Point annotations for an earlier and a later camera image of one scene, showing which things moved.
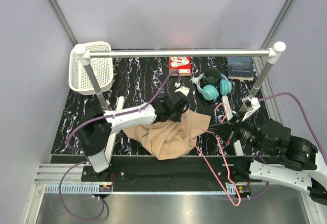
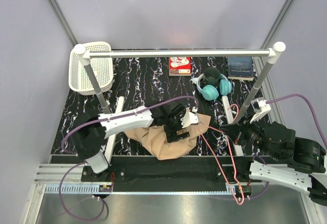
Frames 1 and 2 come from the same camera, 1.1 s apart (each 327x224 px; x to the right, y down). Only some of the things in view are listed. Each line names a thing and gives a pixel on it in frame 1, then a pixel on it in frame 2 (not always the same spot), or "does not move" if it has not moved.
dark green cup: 211,76 does not move
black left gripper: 178,118 to 171,134
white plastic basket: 102,67 does not move
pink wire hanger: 214,132 to 232,156
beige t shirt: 169,140 does not move
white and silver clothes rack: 277,49 does not move
